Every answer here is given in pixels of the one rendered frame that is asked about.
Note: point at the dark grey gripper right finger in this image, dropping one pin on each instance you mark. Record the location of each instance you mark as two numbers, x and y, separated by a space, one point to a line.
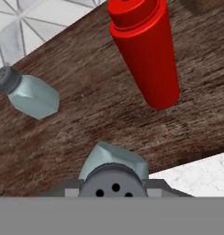
156 189

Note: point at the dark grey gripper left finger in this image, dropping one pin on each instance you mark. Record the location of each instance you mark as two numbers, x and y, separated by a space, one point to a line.
71 189

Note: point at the red condiment bottle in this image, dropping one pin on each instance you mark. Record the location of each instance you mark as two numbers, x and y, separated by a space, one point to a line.
147 52

